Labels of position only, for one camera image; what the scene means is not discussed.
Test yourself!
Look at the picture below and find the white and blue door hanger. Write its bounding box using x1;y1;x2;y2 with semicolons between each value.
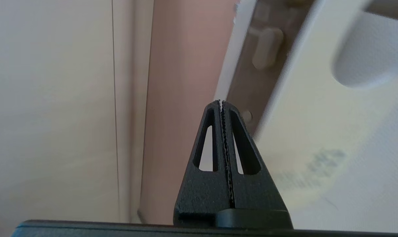
253;0;398;213

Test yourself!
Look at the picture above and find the beige keyhole cover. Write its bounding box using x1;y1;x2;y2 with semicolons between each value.
252;27;284;70

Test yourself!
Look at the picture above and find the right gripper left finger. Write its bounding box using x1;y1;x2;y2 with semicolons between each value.
173;100;235;228

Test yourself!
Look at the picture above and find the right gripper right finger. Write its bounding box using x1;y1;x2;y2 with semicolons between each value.
221;100;294;230

